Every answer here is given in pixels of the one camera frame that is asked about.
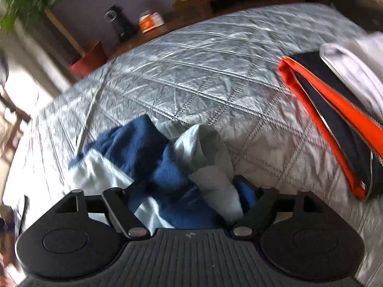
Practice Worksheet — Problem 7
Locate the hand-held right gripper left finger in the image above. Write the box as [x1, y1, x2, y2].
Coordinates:
[55, 187, 150, 240]

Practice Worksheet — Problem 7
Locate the folded orange and navy jacket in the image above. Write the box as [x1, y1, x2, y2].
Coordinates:
[277, 51, 383, 201]

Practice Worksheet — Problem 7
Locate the red plant pot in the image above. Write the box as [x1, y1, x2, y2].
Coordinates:
[69, 40, 107, 77]

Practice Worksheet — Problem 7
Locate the dark wooden low cabinet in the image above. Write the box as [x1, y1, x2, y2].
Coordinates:
[108, 21, 180, 60]

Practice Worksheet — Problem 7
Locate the silver quilted bedspread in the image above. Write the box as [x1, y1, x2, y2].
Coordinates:
[6, 2, 383, 287]

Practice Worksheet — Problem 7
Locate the black cylindrical speaker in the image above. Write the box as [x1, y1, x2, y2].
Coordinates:
[104, 5, 135, 38]

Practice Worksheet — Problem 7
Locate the light blue navy-sleeved printed shirt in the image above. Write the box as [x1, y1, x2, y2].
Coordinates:
[68, 114, 244, 231]

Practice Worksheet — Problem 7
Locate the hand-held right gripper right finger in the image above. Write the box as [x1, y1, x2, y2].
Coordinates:
[230, 175, 315, 237]

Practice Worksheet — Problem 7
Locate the orange tissue pack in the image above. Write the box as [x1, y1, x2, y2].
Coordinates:
[138, 10, 165, 33]

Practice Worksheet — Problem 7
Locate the folded white garment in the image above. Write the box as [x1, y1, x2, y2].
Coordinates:
[319, 33, 383, 117]

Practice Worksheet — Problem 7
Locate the wooden chair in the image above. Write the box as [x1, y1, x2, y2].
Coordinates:
[0, 90, 32, 156]

